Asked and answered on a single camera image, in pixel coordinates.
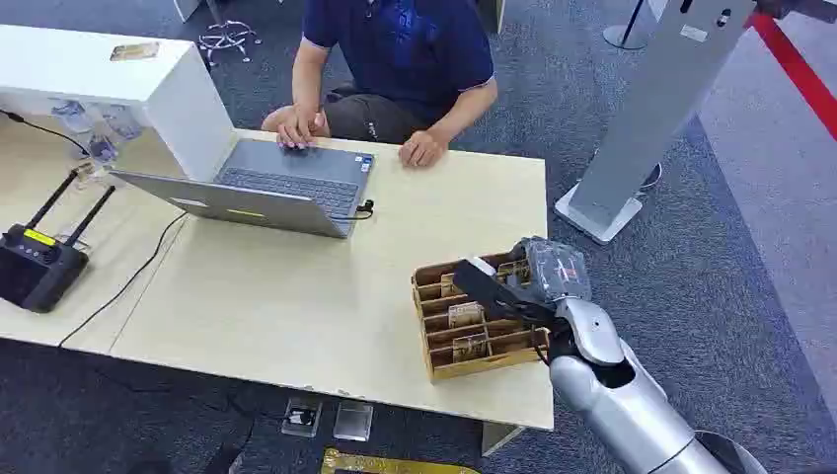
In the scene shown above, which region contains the gold metal plate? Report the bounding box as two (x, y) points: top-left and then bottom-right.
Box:
(319, 447), (483, 474)

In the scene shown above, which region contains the clear acrylic holder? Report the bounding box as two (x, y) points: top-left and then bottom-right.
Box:
(47, 98), (143, 166)

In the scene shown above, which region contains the black controller with antennas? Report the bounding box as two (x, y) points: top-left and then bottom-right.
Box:
(0, 168), (117, 315)

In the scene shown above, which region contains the gold card sticker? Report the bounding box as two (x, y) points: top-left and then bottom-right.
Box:
(109, 40), (162, 63)

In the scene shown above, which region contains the chrome chair base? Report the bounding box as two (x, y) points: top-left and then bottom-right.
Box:
(196, 19), (264, 67)

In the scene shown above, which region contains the grey laptop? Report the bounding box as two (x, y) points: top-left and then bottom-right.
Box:
(111, 137), (377, 241)

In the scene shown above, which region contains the clear acrylic block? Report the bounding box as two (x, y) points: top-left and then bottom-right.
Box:
(332, 399), (375, 443)
(280, 397), (325, 438)

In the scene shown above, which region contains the long black cable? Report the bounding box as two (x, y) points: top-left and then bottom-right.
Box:
(57, 210), (191, 350)

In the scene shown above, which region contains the wooden card box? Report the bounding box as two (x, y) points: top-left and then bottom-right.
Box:
(410, 251), (551, 383)

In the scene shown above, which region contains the black usb plug cable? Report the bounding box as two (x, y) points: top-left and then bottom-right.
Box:
(329, 198), (377, 223)

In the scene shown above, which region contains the person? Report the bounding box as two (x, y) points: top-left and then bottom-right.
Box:
(261, 0), (499, 168)

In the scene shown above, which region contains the pale desk leg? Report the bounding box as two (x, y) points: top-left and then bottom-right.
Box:
(481, 421), (525, 458)

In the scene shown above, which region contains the red barrier belt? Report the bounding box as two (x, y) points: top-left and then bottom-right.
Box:
(746, 11), (837, 142)

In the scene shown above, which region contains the stanchion post with round base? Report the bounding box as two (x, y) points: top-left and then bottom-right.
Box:
(602, 0), (656, 51)

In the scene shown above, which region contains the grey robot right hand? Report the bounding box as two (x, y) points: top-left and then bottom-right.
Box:
(515, 236), (594, 306)

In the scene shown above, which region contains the thin black cable with plug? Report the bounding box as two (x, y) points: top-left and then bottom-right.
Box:
(0, 109), (92, 158)

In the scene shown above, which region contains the grey kiosk stand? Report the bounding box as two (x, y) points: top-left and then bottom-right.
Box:
(554, 0), (758, 246)

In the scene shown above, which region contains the person's left hand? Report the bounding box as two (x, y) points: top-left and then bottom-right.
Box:
(398, 129), (450, 169)

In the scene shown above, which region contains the white box cabinet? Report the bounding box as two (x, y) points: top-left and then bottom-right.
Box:
(0, 25), (238, 184)

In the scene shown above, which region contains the person's right hand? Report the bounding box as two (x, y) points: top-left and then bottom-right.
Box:
(276, 108), (320, 151)

